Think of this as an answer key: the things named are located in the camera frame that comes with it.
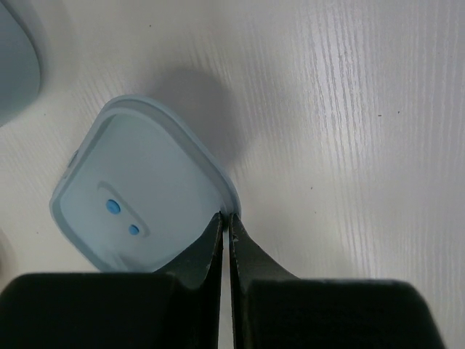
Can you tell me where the light blue lunch box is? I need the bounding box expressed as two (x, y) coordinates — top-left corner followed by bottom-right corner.
(1, 4), (41, 125)

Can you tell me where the light blue lunch box lid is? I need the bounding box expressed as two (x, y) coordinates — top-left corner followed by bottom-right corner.
(49, 95), (240, 273)

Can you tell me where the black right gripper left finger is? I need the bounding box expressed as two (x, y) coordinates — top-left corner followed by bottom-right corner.
(1, 214), (223, 348)

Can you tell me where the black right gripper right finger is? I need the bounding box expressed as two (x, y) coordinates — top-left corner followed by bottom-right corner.
(228, 214), (445, 348)

